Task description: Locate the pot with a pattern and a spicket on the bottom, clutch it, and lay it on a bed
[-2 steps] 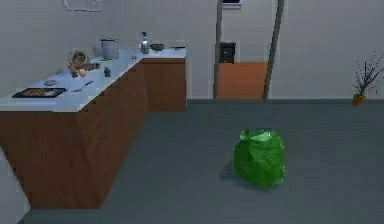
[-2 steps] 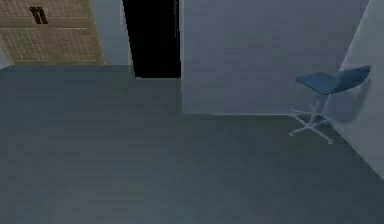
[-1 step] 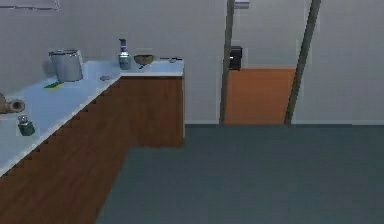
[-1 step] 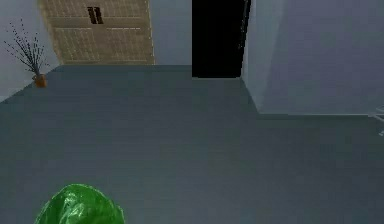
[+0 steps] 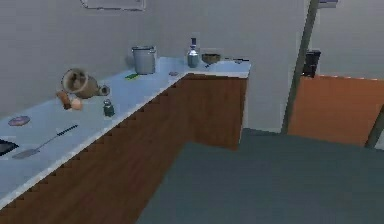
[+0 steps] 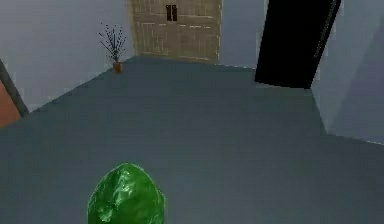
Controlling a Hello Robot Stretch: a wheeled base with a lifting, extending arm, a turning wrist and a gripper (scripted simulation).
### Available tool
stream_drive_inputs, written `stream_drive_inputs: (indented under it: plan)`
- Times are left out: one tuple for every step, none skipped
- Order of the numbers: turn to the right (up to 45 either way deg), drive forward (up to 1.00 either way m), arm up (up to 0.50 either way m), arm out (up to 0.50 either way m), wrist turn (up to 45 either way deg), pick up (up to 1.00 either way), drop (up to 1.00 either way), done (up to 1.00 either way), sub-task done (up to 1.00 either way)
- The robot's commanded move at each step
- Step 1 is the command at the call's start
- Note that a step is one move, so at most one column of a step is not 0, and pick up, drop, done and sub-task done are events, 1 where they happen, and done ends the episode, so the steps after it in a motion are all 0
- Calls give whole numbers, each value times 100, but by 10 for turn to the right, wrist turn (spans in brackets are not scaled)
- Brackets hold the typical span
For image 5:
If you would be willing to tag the pale egg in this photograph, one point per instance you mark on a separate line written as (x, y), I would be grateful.
(76, 104)

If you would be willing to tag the brown bread loaf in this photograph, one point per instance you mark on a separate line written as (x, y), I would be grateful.
(64, 99)

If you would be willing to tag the black sink basin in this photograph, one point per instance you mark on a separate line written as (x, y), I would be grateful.
(4, 146)

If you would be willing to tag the green sponge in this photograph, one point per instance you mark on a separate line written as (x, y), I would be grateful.
(132, 76)

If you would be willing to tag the orange room door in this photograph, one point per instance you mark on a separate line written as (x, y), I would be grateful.
(333, 106)

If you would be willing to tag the framed wall picture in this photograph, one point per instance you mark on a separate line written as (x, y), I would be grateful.
(113, 4)

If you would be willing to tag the dark green shaker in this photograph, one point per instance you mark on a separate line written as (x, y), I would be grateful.
(108, 108)

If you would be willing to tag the brown wooden kitchen counter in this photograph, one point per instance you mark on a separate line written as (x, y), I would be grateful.
(140, 133)

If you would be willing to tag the brown patterned pot with spigot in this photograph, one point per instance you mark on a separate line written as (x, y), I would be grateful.
(80, 83)

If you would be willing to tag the brown bowl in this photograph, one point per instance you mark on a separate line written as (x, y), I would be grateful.
(210, 58)

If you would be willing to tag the grey metal pot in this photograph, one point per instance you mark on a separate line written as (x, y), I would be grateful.
(144, 60)

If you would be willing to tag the silver bottle with dark cap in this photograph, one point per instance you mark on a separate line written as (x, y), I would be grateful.
(193, 56)

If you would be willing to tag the purple round dish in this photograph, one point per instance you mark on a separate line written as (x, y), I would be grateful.
(19, 120)

